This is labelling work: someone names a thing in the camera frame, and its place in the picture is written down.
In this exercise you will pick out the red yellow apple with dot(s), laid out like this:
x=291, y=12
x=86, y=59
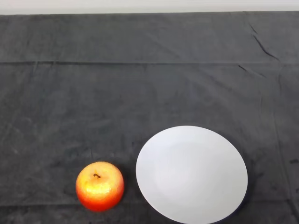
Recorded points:
x=100, y=189

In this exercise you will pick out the black table cloth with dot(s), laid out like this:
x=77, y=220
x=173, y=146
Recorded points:
x=116, y=81

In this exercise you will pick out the white round plate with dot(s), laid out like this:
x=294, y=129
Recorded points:
x=191, y=175

